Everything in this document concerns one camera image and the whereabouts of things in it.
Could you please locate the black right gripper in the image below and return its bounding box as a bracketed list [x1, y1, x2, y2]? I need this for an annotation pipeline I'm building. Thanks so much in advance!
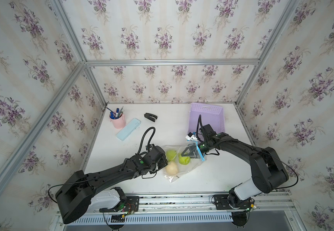
[181, 139, 211, 157]

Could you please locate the green pear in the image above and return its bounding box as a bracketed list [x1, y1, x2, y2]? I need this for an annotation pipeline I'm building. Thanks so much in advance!
[166, 150, 177, 162]
[178, 154, 191, 166]

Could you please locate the clear zip-top plastic bag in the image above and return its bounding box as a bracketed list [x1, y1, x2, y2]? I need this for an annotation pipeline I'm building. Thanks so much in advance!
[162, 141, 207, 183]

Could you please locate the yellow pear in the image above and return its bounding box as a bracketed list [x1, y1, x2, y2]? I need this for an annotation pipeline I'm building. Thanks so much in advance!
[165, 161, 179, 176]

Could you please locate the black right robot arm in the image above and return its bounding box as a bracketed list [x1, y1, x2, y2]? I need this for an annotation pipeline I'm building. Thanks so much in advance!
[181, 117, 290, 212]

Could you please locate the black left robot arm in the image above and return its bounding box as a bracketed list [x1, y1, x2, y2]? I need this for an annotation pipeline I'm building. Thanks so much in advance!
[50, 127, 168, 224]

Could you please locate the light blue pencil case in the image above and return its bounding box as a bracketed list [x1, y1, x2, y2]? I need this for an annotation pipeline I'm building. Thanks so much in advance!
[116, 118, 141, 141]

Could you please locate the purple plastic basket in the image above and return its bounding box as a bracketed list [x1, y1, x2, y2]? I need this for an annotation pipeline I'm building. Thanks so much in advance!
[187, 103, 225, 134]

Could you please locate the black stapler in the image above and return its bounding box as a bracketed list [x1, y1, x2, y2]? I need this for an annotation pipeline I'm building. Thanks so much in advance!
[144, 113, 158, 122]

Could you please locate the pink pen cup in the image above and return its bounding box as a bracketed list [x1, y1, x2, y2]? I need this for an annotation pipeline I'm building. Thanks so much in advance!
[110, 115, 126, 129]

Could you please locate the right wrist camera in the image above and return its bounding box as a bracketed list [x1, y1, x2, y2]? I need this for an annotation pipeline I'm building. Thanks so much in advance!
[186, 132, 198, 142]

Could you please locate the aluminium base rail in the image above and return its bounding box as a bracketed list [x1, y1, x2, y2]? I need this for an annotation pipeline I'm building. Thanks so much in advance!
[58, 192, 301, 230]

